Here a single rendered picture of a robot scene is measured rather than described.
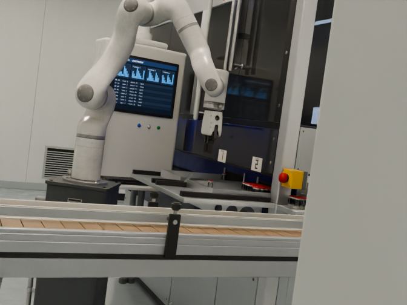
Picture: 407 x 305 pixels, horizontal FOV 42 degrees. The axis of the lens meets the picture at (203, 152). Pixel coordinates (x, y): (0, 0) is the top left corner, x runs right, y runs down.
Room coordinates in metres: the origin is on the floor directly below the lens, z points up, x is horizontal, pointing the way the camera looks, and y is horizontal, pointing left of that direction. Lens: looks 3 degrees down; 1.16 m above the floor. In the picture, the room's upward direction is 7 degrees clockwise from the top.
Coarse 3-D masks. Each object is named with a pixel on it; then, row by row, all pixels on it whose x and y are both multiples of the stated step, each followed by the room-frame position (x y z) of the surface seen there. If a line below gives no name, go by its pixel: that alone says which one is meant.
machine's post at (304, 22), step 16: (304, 0) 2.16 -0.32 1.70; (304, 16) 2.16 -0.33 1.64; (304, 32) 2.16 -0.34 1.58; (304, 48) 2.17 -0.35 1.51; (288, 64) 2.20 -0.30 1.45; (304, 64) 2.17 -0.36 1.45; (288, 80) 2.19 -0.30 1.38; (304, 80) 2.18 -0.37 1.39; (288, 96) 2.17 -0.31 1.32; (288, 112) 2.16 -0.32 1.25; (288, 128) 2.16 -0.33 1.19; (288, 144) 2.16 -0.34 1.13; (288, 160) 2.17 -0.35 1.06; (272, 192) 2.19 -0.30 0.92; (288, 192) 2.18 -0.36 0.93; (272, 208) 2.18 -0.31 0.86; (272, 288) 2.17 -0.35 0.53; (256, 304) 2.19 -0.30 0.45; (272, 304) 2.17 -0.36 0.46
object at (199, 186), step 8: (192, 184) 2.29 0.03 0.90; (200, 184) 2.21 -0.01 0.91; (216, 184) 2.40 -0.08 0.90; (224, 184) 2.41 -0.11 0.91; (232, 184) 2.43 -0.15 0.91; (240, 184) 2.45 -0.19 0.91; (216, 192) 2.11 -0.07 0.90; (224, 192) 2.13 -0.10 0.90; (232, 192) 2.14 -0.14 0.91; (240, 192) 2.16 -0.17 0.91; (248, 192) 2.17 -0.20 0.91; (256, 192) 2.19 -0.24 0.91; (264, 192) 2.21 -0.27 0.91
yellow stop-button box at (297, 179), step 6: (288, 174) 2.09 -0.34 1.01; (294, 174) 2.07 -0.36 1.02; (300, 174) 2.08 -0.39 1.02; (306, 174) 2.10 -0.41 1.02; (288, 180) 2.09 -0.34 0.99; (294, 180) 2.07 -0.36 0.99; (300, 180) 2.09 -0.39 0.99; (288, 186) 2.08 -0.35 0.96; (294, 186) 2.08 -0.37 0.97; (300, 186) 2.09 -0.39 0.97
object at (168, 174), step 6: (162, 174) 2.62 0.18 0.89; (168, 174) 2.55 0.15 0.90; (174, 174) 2.48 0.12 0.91; (180, 174) 2.69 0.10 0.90; (186, 174) 2.70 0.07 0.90; (198, 174) 2.73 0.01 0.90; (204, 174) 2.74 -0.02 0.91; (210, 174) 2.76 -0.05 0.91; (216, 174) 2.77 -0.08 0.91; (216, 180) 2.49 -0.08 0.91; (222, 180) 2.50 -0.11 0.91; (228, 180) 2.52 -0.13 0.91
